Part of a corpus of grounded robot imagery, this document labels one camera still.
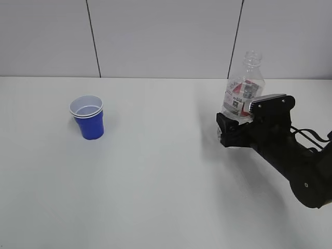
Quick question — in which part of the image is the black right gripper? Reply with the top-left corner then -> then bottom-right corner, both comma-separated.
216,113 -> 301,166

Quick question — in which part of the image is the clear Wahaha water bottle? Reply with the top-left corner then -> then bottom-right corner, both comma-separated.
221,50 -> 265,125

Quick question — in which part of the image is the blue paper cup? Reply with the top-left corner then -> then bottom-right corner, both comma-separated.
69,95 -> 104,140

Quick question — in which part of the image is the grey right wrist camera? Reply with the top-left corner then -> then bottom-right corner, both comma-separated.
243,94 -> 295,117

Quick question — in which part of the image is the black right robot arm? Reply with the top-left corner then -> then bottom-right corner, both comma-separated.
216,112 -> 331,209

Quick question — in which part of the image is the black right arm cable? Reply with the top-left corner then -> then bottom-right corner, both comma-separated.
290,126 -> 332,154

